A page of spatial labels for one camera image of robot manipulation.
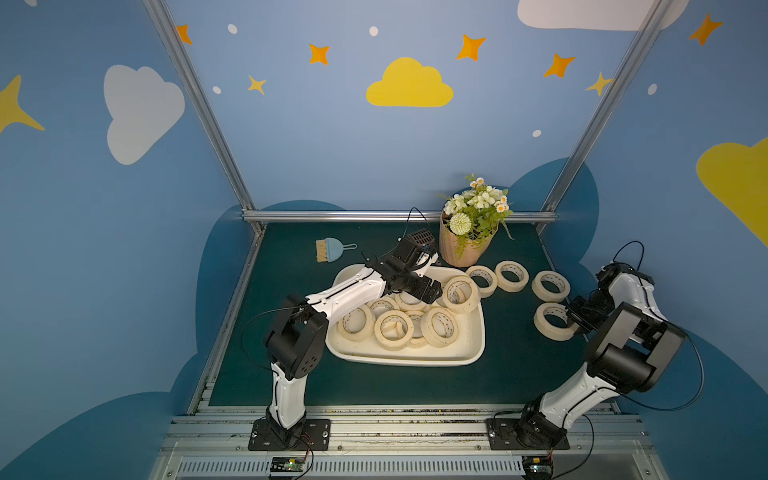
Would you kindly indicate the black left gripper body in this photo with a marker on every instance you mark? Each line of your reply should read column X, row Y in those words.
column 420, row 287

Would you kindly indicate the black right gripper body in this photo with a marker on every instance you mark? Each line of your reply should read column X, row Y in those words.
column 579, row 309

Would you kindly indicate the masking tape roll seven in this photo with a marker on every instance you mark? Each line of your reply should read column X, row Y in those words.
column 551, row 320

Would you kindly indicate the masking tape roll four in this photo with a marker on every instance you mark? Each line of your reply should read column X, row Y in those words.
column 551, row 287

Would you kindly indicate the cream plastic storage tray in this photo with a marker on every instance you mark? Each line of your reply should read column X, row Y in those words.
column 465, row 350

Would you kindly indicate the masking tape roll five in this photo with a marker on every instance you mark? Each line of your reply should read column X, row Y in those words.
column 393, row 330

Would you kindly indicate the masking tape roll one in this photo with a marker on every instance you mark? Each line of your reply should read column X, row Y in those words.
column 461, row 295

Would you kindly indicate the masking tape roll eight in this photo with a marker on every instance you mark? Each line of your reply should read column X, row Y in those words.
column 357, row 325

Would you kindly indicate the masking tape roll six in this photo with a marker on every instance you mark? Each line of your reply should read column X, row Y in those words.
column 439, row 327

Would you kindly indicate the masking tape roll two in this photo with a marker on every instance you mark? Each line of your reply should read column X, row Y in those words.
column 511, row 276

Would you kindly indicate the masking tape roll three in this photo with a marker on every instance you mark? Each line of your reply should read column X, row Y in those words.
column 485, row 279

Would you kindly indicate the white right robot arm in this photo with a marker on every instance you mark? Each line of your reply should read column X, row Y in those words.
column 631, row 347

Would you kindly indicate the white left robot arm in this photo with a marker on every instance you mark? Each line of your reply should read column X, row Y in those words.
column 296, row 339

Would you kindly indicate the masking tape roll nine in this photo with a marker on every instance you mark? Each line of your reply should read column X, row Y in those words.
column 383, row 305

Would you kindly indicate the masking tape roll ten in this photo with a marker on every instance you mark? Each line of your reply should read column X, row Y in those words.
column 417, row 339

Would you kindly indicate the blue dustpan with brush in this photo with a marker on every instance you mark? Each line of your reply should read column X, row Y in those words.
column 331, row 249

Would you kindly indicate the flower pot with white flowers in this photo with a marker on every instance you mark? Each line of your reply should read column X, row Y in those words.
column 470, row 219

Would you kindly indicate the right circuit board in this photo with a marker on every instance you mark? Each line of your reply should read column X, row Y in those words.
column 537, row 467

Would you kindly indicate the circuit board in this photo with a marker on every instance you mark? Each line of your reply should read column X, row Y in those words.
column 288, row 466
column 537, row 467

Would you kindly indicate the left circuit board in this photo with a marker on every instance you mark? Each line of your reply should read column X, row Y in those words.
column 288, row 466

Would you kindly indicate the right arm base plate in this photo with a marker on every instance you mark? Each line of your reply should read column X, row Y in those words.
column 504, row 433

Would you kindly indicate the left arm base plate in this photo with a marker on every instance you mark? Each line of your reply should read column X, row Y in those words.
column 267, row 435

